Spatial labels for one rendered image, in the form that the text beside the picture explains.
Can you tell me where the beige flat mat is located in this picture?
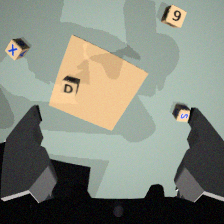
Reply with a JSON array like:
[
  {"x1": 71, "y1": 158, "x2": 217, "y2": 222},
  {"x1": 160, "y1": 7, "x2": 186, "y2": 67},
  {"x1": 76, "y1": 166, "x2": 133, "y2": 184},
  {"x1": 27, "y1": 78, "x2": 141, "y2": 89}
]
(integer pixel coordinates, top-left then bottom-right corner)
[{"x1": 49, "y1": 35, "x2": 148, "y2": 131}]

